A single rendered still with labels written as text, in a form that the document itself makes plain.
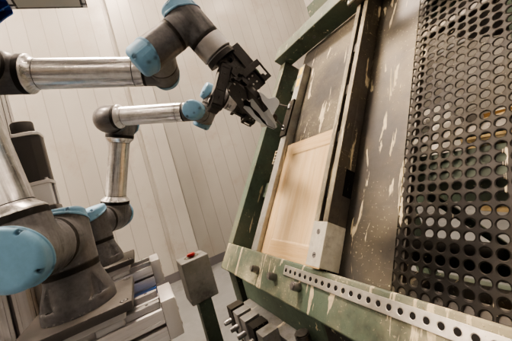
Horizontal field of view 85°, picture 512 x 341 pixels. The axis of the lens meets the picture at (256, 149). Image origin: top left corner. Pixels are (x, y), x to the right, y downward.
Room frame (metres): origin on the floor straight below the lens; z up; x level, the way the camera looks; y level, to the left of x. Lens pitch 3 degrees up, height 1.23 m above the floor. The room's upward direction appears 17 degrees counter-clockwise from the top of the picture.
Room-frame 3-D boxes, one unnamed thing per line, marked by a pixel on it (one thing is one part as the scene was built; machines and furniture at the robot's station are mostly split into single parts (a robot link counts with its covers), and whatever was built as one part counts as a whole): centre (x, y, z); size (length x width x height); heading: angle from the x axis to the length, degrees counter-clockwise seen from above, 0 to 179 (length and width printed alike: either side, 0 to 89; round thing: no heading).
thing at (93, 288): (0.66, 0.49, 1.09); 0.15 x 0.15 x 0.10
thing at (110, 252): (1.11, 0.70, 1.09); 0.15 x 0.15 x 0.10
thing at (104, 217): (1.11, 0.70, 1.20); 0.13 x 0.12 x 0.14; 174
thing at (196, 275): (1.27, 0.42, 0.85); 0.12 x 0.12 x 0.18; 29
